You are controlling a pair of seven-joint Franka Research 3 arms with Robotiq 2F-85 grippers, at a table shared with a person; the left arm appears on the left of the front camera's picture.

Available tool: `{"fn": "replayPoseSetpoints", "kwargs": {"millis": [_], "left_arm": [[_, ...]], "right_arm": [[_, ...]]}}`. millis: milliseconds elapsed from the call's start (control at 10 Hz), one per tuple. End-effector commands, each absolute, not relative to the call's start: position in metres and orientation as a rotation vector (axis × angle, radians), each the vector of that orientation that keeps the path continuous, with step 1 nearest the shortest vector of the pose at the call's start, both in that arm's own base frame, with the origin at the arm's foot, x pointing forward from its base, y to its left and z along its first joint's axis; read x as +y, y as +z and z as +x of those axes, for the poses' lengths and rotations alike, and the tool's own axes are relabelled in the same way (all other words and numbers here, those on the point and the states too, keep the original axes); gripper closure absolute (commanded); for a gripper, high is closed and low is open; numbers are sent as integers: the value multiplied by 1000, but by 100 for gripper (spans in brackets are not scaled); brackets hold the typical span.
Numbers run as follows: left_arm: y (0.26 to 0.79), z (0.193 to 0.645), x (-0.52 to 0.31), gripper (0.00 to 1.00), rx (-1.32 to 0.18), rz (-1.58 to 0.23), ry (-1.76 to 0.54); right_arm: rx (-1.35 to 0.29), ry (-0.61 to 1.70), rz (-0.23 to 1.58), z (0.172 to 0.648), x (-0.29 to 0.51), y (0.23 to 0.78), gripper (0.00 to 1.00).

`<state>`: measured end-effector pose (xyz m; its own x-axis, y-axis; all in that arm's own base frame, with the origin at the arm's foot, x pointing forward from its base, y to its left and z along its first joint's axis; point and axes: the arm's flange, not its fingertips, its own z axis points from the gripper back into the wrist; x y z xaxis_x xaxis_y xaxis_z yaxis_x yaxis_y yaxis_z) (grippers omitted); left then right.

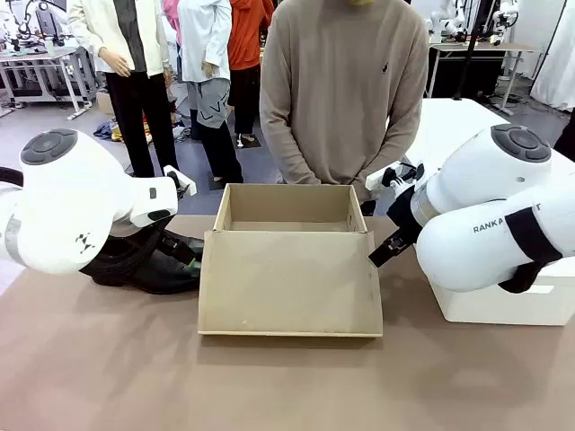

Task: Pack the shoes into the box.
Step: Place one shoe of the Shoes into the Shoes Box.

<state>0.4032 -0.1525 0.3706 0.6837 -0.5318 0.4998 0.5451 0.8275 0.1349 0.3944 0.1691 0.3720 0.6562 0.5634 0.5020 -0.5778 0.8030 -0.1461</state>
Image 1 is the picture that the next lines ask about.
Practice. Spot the clothes pile on floor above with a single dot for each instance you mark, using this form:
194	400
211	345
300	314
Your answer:
110	131

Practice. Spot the mannequin in cream jacket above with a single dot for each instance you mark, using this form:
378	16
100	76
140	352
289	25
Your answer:
139	112

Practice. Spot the white frame lab table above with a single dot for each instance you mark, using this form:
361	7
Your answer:
40	56

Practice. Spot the brown cardboard shoe box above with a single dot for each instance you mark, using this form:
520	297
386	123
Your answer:
287	287

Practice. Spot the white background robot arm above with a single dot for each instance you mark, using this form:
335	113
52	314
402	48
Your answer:
505	18
444	20

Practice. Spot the black vertical pole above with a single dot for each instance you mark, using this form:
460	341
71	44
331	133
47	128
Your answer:
469	45

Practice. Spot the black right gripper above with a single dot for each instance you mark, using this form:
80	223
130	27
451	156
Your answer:
406	211

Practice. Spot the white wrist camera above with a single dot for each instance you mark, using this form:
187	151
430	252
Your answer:
179	182
377	180

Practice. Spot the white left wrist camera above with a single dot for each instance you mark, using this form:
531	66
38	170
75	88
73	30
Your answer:
179	182

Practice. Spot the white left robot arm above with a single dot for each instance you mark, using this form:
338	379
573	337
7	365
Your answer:
67	202

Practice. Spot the pink hanging garment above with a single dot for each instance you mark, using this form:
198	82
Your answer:
171	18

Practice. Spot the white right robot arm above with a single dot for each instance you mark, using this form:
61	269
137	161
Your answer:
471	179

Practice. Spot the background lab equipment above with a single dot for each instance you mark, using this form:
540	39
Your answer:
31	27

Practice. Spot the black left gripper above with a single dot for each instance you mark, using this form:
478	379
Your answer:
164	230

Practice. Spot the white pedestal block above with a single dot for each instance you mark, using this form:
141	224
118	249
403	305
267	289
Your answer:
494	305

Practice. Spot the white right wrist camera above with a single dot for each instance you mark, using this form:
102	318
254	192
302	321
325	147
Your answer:
377	180

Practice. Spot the white curtain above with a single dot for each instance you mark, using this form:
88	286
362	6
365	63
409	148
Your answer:
557	54

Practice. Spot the mannequin in white shirt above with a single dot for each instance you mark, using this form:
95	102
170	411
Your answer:
206	45

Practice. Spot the grey top lab table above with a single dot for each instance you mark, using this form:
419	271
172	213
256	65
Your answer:
485	47

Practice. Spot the person's right forearm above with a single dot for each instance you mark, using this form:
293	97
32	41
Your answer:
278	148

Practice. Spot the person's left forearm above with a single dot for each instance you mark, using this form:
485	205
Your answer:
395	139

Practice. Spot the small cardboard carton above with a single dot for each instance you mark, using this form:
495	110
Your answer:
105	103

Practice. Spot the person in beige sweater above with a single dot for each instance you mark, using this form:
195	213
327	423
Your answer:
341	90

